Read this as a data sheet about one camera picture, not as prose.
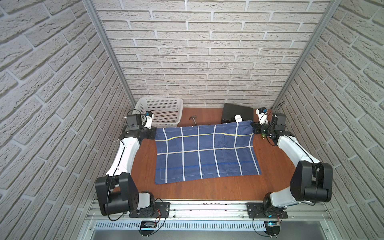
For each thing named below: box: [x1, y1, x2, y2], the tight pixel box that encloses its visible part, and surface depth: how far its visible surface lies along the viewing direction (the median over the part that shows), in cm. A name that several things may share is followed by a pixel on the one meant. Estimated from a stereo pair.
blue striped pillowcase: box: [154, 120, 262, 185], surface depth 93 cm
